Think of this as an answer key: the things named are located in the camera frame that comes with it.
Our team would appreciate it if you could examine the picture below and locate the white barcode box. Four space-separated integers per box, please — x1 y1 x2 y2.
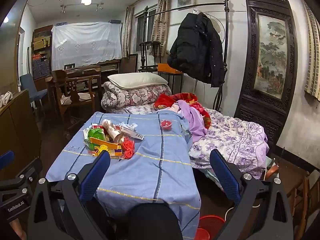
120 126 145 140

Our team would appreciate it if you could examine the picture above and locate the red patterned blanket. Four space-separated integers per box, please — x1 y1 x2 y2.
154 92 212 130

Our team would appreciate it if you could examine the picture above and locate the dark wooden frame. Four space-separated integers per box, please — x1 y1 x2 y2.
120 54 138 73

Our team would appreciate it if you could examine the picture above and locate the standing fan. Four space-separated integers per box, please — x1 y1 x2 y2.
202 12 225 43

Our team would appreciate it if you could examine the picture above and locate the blue upholstered chair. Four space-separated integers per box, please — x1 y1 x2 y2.
19 73 48 110

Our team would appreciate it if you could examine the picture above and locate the blue checked blanket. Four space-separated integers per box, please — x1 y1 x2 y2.
46 110 202 239

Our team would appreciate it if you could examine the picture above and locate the window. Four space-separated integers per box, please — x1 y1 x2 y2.
135 5 158 53

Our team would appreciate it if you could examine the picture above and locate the person's black trouser leg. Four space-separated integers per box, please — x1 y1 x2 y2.
126 202 183 240

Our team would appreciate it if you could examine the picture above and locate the checked window curtain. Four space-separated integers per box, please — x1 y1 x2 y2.
122 6 134 58
150 0 172 57

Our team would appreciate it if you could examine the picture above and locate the shelf with boxes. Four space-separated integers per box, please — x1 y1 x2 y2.
31 25 53 80

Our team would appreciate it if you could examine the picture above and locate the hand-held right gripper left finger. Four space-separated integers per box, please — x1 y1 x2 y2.
27 150 118 240

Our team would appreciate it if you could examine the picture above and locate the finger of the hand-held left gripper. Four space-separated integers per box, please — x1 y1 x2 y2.
0 150 43 200

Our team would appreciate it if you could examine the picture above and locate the black metal stand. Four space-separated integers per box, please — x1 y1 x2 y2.
159 71 184 94

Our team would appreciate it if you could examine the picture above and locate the white cable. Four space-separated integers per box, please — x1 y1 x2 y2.
224 204 262 222

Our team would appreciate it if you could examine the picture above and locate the long orange carton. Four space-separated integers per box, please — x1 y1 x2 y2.
89 137 122 151

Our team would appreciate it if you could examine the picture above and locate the purple floral duvet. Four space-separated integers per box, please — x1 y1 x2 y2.
125 105 270 180

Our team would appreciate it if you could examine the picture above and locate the folded dark floral quilt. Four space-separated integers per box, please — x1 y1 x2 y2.
101 81 173 113

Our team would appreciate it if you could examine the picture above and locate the yellow plastic gear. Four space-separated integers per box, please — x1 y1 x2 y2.
96 145 111 156

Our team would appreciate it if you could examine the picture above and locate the white embroidered cover cloth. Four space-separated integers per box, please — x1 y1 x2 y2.
51 22 123 71

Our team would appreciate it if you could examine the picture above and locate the black wooden stool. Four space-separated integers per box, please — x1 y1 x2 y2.
139 41 162 73

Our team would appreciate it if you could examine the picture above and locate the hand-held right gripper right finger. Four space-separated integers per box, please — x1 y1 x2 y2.
209 149 294 240

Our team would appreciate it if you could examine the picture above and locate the green snack packet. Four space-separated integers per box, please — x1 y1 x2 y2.
87 127 107 143

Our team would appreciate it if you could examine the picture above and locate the wooden armchair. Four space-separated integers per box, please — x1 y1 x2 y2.
285 155 320 240

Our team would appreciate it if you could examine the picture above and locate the brown rounded object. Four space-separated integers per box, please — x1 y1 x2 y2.
265 164 279 180

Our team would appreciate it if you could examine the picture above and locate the orange box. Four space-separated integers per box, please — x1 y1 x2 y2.
157 63 184 75

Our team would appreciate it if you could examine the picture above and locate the red plastic bin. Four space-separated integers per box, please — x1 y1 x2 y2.
194 215 226 240

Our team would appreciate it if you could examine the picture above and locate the dark wooden desk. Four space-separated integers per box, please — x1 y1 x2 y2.
64 60 120 80

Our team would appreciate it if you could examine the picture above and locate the carved wooden chair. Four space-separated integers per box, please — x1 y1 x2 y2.
51 69 102 125

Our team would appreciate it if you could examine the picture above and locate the white pillow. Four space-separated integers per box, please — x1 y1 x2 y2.
107 72 168 90

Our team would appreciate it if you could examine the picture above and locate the carved wooden painted screen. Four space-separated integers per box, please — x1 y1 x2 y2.
234 0 299 153

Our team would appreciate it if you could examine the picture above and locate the brown wooden cabinet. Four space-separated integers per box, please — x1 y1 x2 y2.
0 89 42 180

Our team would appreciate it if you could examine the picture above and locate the black padded jacket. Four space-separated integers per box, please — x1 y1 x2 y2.
167 12 224 88

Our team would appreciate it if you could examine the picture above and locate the striped beige curtain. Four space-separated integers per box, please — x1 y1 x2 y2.
301 0 320 98

